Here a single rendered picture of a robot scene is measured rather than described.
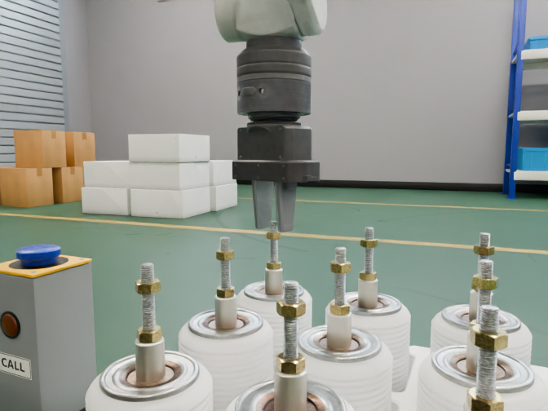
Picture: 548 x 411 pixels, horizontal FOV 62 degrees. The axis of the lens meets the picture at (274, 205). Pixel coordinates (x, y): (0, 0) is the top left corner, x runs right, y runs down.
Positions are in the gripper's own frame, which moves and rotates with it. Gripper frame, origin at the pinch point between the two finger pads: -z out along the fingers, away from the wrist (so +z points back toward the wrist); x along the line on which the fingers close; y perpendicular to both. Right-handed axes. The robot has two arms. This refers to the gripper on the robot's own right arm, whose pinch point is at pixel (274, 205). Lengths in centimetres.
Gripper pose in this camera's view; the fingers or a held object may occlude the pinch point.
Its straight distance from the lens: 55.7
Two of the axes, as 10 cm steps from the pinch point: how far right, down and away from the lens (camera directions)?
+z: 0.0, -9.9, -1.1
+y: 6.7, -0.9, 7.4
